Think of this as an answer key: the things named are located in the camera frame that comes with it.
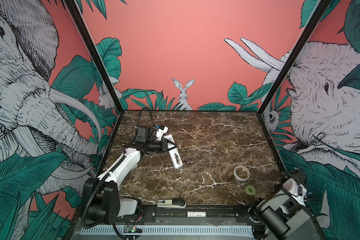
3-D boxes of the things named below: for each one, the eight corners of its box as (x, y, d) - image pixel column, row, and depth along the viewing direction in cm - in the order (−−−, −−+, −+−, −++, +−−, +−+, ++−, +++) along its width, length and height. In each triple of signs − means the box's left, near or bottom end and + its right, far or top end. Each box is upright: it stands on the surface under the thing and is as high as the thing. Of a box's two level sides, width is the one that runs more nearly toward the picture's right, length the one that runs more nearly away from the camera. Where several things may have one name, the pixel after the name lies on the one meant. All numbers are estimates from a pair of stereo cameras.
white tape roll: (235, 181, 87) (236, 180, 86) (232, 166, 93) (232, 165, 92) (250, 181, 87) (252, 180, 86) (246, 166, 93) (247, 165, 92)
